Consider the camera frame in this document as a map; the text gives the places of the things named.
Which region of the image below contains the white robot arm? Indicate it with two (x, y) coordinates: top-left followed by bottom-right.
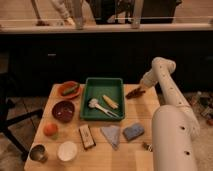
(140, 57), (200, 171)

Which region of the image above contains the purple bowl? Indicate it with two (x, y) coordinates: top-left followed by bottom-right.
(52, 101), (75, 123)

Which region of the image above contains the yellow corn cob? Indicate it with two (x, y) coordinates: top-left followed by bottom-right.
(102, 95), (119, 109)

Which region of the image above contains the green plastic tray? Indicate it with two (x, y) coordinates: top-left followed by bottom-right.
(80, 77), (125, 121)

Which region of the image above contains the blue sponge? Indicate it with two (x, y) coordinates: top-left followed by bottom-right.
(123, 123), (144, 141)

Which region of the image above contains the grey folded cloth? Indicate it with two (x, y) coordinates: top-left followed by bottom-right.
(100, 125), (120, 150)

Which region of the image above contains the green cucumber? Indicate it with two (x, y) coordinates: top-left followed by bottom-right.
(62, 84), (80, 96)

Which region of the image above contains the orange plate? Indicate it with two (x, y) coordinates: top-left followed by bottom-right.
(57, 81), (81, 99)

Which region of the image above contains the brown rectangular box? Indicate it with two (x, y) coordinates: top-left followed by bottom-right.
(79, 124), (96, 150)

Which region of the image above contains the orange fruit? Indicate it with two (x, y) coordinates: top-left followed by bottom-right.
(43, 123), (58, 136)

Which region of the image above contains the metal cup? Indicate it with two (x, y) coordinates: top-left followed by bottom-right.
(29, 144), (48, 163)

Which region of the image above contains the black office chair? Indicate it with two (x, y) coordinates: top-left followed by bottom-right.
(0, 71), (44, 163)

